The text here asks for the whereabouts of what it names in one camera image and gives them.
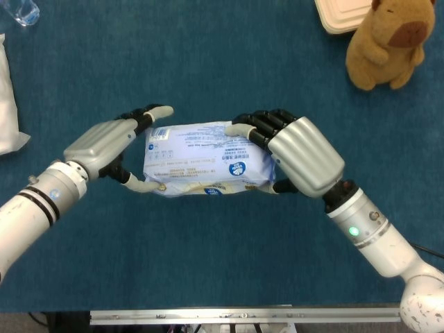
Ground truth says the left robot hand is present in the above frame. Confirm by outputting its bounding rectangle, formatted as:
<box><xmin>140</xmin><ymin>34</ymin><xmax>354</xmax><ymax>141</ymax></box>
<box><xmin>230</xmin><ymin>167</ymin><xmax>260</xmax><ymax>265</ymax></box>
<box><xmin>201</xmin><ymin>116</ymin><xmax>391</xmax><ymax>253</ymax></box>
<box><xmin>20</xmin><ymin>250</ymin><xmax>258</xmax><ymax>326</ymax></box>
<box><xmin>62</xmin><ymin>103</ymin><xmax>174</xmax><ymax>193</ymax></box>

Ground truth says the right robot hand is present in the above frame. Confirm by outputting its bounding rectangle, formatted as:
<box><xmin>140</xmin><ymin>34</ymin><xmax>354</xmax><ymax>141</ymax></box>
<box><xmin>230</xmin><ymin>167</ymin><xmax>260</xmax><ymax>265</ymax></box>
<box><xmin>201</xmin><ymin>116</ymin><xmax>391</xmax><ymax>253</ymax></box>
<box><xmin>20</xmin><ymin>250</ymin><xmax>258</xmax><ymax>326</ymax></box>
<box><xmin>225</xmin><ymin>108</ymin><xmax>345</xmax><ymax>199</ymax></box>

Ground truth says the blue white wipes pack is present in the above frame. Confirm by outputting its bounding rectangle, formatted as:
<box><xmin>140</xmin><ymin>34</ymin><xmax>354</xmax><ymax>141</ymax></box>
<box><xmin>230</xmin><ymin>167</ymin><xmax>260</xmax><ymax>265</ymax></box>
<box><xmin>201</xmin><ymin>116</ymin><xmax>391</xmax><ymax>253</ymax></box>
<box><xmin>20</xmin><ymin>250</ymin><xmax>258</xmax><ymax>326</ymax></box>
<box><xmin>142</xmin><ymin>120</ymin><xmax>277</xmax><ymax>198</ymax></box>

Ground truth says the white plastic bag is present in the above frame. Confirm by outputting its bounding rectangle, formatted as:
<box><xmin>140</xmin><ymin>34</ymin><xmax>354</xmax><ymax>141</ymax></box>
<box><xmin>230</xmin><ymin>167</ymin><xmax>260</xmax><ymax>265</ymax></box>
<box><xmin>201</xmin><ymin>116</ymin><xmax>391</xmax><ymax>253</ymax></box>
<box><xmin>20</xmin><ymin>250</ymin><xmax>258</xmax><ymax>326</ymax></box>
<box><xmin>0</xmin><ymin>33</ymin><xmax>31</xmax><ymax>156</ymax></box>

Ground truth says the green felt table mat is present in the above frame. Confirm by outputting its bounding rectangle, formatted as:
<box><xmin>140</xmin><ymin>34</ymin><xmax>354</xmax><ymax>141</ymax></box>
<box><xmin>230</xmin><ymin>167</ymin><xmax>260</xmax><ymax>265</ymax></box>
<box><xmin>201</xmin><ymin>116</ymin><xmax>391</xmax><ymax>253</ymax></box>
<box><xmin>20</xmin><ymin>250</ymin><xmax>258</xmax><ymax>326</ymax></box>
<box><xmin>0</xmin><ymin>0</ymin><xmax>444</xmax><ymax>313</ymax></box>

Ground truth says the brown capybara plush toy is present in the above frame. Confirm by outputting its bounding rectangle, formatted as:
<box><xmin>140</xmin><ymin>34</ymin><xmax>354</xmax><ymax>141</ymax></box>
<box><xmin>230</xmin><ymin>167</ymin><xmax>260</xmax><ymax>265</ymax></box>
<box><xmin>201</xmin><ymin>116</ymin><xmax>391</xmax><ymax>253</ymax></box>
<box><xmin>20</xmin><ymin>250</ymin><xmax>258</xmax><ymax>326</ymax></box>
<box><xmin>345</xmin><ymin>0</ymin><xmax>437</xmax><ymax>92</ymax></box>

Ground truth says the cream plastic lunch box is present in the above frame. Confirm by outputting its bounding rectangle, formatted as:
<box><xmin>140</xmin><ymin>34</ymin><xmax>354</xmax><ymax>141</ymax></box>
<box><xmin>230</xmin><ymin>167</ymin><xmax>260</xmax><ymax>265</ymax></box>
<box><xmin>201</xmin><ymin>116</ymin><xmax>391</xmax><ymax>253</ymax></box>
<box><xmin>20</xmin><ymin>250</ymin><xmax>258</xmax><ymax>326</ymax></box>
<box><xmin>314</xmin><ymin>0</ymin><xmax>376</xmax><ymax>35</ymax></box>

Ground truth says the clear plastic water bottle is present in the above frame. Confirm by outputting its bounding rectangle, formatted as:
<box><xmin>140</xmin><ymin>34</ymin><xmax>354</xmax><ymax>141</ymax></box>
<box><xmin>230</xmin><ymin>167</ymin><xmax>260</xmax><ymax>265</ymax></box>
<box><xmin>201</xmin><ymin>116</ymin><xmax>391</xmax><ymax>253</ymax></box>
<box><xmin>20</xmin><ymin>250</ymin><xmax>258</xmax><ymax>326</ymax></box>
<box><xmin>0</xmin><ymin>0</ymin><xmax>40</xmax><ymax>28</ymax></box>

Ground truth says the black cable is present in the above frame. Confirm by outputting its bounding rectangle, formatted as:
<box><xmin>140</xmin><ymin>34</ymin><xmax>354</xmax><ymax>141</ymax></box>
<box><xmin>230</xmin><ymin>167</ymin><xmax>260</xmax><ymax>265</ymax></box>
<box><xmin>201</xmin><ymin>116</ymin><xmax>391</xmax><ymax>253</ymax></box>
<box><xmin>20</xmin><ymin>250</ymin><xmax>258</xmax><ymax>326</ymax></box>
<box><xmin>412</xmin><ymin>242</ymin><xmax>444</xmax><ymax>259</ymax></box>

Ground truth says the aluminium profile rail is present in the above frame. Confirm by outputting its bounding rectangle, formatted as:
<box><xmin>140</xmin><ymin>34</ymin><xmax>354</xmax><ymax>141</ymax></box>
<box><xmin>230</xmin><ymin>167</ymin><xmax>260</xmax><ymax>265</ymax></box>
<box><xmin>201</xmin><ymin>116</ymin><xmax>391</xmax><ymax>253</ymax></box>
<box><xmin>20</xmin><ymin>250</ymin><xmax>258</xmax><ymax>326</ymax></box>
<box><xmin>89</xmin><ymin>305</ymin><xmax>403</xmax><ymax>326</ymax></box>

